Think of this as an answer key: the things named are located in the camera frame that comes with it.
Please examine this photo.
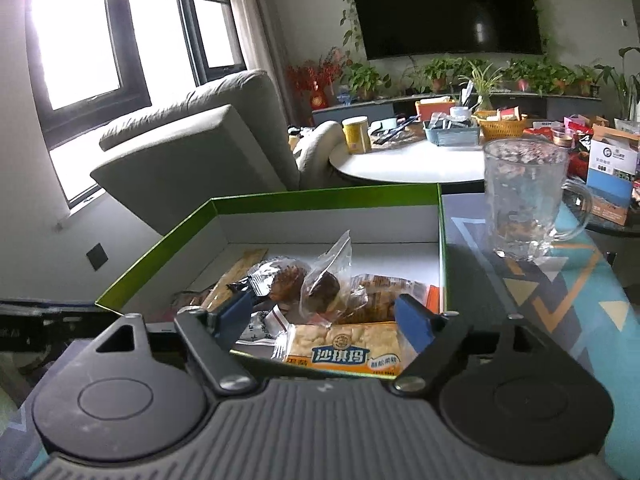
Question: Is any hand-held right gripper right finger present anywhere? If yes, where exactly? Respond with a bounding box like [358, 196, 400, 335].
[392, 294, 551, 393]

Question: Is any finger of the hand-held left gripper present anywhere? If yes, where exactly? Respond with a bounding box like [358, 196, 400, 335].
[55, 305, 126, 351]

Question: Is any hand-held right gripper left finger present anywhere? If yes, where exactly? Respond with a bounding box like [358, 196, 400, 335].
[92, 290, 258, 395]

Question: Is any white black snack packet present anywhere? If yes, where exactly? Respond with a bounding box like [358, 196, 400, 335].
[235, 310, 291, 348]

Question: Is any tan paper snack packet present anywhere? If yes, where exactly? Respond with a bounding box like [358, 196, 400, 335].
[200, 249, 268, 311]

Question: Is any fried pastry packet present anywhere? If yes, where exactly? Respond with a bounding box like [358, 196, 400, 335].
[340, 274, 428, 326]

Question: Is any clear packet with brown cake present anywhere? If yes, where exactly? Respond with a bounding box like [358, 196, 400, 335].
[247, 257, 308, 306]

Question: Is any yellow pastry snack packet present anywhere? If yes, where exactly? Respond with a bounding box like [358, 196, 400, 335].
[272, 321, 418, 378]

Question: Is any clear packet with dark cake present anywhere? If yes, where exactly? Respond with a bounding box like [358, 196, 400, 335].
[300, 230, 353, 318]

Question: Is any green cardboard box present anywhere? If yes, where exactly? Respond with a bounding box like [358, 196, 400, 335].
[95, 183, 448, 378]

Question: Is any round white table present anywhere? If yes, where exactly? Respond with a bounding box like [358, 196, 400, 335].
[328, 137, 501, 184]

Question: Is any clear glass mug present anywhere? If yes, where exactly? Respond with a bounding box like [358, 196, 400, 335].
[482, 139, 593, 262]

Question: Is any grey armchair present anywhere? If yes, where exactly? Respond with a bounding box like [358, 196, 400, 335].
[90, 69, 346, 236]

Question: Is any blue plastic basket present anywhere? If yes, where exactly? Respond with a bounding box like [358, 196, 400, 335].
[422, 119, 481, 147]

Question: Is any yellow can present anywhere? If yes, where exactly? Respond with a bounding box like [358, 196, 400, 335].
[341, 116, 372, 155]

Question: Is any orange woven basket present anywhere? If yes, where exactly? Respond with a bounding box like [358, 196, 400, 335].
[472, 110, 530, 141]

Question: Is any orange storage box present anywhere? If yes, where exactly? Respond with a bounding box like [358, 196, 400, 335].
[415, 100, 457, 123]

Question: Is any grey television cabinet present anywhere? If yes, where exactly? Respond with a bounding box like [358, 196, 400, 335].
[311, 92, 603, 128]

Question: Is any dark round side table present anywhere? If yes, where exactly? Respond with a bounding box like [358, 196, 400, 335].
[560, 180, 640, 241]

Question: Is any potted green plant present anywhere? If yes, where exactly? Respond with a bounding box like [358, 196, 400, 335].
[502, 57, 551, 95]
[402, 67, 431, 95]
[547, 62, 601, 97]
[422, 57, 466, 93]
[345, 62, 391, 102]

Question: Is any white blue cardboard carton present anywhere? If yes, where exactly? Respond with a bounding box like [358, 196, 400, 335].
[585, 125, 640, 227]

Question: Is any spider plant in vase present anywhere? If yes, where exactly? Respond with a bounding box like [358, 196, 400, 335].
[457, 62, 503, 112]

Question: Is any red flower arrangement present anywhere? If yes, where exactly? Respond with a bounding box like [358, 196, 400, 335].
[286, 50, 351, 111]

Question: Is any black framed window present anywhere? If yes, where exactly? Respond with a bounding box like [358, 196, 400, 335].
[22, 0, 248, 148]

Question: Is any pale curtain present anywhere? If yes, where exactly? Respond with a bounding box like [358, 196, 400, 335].
[222, 0, 291, 126]

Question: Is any tall leafy plant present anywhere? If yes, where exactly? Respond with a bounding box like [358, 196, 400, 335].
[595, 46, 640, 121]

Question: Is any black wall socket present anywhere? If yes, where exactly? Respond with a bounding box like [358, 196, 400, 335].
[86, 242, 111, 272]

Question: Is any black wall television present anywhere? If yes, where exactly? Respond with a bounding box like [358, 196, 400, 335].
[348, 0, 545, 61]

